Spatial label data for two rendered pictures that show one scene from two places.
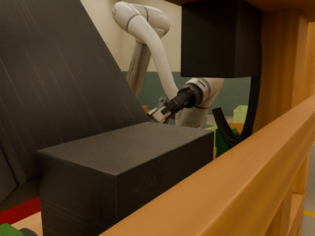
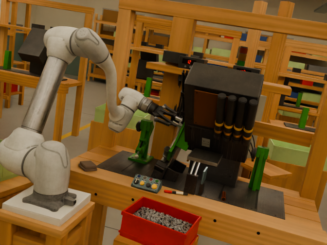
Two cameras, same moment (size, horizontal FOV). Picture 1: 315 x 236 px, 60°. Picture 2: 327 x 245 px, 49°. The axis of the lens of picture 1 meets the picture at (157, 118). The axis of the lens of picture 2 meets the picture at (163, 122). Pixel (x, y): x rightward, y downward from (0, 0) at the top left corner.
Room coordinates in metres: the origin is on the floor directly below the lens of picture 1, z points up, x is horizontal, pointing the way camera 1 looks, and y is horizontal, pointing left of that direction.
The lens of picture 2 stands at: (1.61, 1.97, 1.68)
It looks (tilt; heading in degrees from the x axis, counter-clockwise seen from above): 12 degrees down; 250
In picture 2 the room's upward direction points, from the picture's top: 10 degrees clockwise
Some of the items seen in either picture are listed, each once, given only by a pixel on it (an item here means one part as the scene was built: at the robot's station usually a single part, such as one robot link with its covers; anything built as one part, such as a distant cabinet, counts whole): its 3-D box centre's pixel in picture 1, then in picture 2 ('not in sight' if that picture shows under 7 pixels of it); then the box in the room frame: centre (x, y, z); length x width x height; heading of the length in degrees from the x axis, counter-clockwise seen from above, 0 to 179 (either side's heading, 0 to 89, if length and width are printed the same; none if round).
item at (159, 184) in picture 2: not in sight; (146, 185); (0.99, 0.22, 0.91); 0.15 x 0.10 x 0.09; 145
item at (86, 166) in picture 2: not in sight; (87, 166); (1.28, -0.03, 0.91); 0.10 x 0.08 x 0.03; 105
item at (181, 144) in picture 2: not in sight; (185, 136); (0.76, 0.10, 1.17); 0.13 x 0.12 x 0.20; 145
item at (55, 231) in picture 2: not in sight; (48, 210); (1.49, 0.35, 0.83); 0.32 x 0.32 x 0.04; 56
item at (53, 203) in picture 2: not in sight; (54, 195); (1.48, 0.36, 0.91); 0.22 x 0.18 x 0.06; 143
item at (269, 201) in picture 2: not in sight; (191, 181); (0.66, 0.09, 0.89); 1.10 x 0.42 x 0.02; 145
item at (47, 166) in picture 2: not in sight; (50, 165); (1.51, 0.34, 1.05); 0.18 x 0.16 x 0.22; 135
